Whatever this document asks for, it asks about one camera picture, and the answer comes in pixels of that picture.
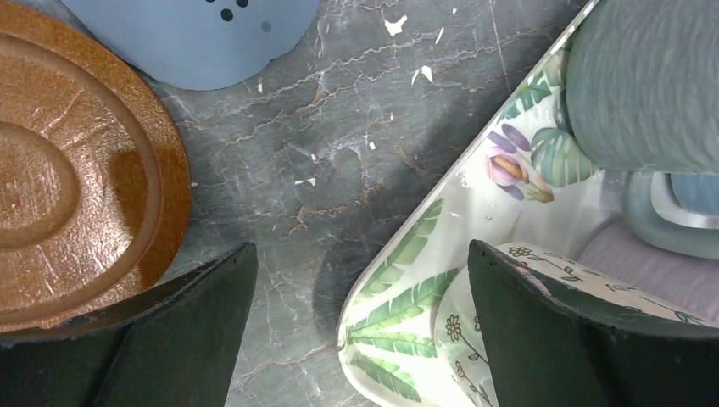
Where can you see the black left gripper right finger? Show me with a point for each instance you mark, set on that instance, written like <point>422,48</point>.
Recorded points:
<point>551,344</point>

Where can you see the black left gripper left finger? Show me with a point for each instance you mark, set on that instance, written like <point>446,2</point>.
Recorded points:
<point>174,345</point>

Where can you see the white mug orange inside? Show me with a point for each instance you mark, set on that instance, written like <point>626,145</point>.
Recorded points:
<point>458,335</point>

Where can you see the floral leaf print tray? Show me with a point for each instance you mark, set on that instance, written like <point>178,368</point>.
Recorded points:
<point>523,179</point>

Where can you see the brown wooden coaster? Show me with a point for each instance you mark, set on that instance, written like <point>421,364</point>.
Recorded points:
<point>95,184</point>

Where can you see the light blue round coaster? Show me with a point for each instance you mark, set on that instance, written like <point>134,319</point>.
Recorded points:
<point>198,45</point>

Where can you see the lilac ceramic mug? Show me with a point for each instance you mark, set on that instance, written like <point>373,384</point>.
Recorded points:
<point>688,282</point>

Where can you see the light blue ceramic mug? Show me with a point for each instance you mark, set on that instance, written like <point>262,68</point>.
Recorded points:
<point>696,193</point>

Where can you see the grey green ceramic mug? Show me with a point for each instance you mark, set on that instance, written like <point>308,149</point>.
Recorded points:
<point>642,97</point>

